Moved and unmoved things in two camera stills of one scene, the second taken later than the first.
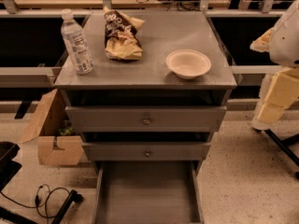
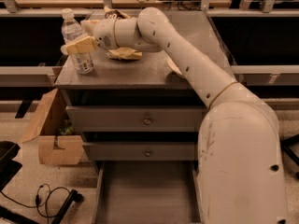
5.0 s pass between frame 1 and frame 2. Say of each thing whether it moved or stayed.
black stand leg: stayed
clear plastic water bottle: stayed
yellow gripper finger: moved
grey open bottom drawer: stayed
